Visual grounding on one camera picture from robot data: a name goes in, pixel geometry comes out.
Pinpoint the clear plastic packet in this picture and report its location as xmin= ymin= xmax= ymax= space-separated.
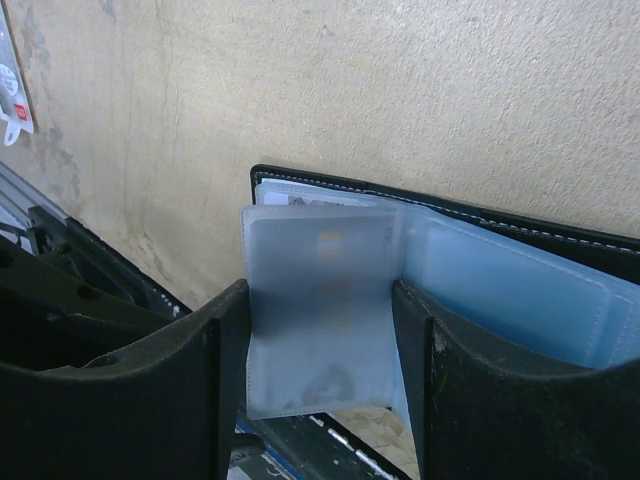
xmin=0 ymin=8 xmax=35 ymax=146

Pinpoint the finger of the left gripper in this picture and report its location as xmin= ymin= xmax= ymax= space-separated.
xmin=1 ymin=237 xmax=165 ymax=370

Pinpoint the aluminium table frame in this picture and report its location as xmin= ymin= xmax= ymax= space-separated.
xmin=1 ymin=162 xmax=69 ymax=254

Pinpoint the black leather card holder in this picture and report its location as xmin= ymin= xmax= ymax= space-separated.
xmin=239 ymin=163 xmax=640 ymax=441

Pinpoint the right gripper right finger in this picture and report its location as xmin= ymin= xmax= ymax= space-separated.
xmin=391 ymin=280 xmax=639 ymax=479

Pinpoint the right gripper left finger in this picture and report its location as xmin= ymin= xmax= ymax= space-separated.
xmin=1 ymin=279 xmax=250 ymax=479

